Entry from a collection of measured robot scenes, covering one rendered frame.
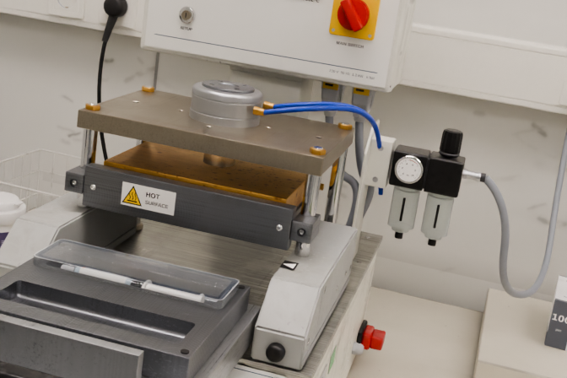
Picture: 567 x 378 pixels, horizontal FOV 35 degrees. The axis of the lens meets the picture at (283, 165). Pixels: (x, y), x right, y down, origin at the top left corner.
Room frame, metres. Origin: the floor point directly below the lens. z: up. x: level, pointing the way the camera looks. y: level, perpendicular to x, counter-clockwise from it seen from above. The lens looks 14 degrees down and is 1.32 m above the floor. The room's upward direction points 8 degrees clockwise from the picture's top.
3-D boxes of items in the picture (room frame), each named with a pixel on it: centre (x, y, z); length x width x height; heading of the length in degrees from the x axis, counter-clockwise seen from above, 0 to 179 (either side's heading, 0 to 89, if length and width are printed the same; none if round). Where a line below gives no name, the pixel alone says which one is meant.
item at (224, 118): (1.00, 0.05, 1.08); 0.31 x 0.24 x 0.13; 77
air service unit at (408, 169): (1.05, -0.17, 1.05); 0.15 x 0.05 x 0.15; 77
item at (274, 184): (0.97, 0.07, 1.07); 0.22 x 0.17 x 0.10; 77
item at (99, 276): (0.76, 0.12, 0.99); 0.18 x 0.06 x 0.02; 78
